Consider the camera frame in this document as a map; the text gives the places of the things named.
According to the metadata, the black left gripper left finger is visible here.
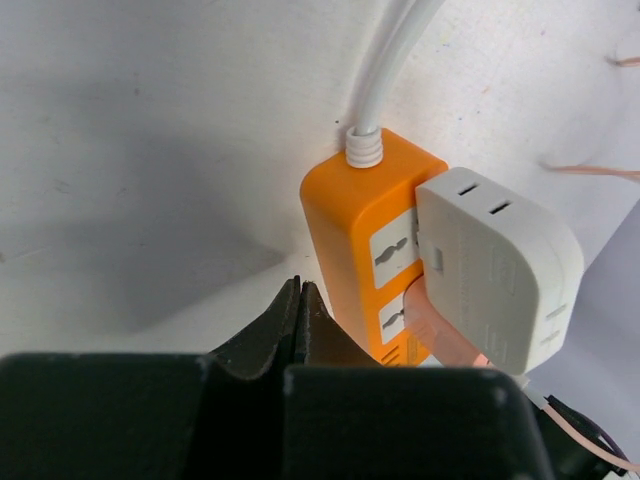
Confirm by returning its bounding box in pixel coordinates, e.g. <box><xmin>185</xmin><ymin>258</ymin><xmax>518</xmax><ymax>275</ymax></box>
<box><xmin>1</xmin><ymin>278</ymin><xmax>300</xmax><ymax>479</ymax></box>

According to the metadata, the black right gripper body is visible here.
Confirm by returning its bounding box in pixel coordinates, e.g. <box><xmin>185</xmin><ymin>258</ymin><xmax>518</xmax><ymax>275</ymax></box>
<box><xmin>529</xmin><ymin>394</ymin><xmax>639</xmax><ymax>480</ymax></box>

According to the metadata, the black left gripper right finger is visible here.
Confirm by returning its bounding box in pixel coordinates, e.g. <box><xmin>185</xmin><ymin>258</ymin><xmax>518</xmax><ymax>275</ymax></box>
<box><xmin>282</xmin><ymin>282</ymin><xmax>554</xmax><ymax>479</ymax></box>

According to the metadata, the pink charger block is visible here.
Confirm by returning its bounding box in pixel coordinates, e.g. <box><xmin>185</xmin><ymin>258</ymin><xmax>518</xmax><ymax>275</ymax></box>
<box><xmin>403</xmin><ymin>275</ymin><xmax>493</xmax><ymax>368</ymax></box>

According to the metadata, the white plug adapter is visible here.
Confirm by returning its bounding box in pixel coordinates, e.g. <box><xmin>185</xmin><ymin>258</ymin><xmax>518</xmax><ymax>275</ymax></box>
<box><xmin>415</xmin><ymin>167</ymin><xmax>585</xmax><ymax>375</ymax></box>

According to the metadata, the orange power strip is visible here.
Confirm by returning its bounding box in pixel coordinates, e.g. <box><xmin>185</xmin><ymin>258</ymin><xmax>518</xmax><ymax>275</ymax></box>
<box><xmin>300</xmin><ymin>129</ymin><xmax>448</xmax><ymax>366</ymax></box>

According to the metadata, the white orange strip cable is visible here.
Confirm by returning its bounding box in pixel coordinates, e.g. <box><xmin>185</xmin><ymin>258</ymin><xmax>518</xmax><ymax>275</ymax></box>
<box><xmin>343</xmin><ymin>0</ymin><xmax>446</xmax><ymax>169</ymax></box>

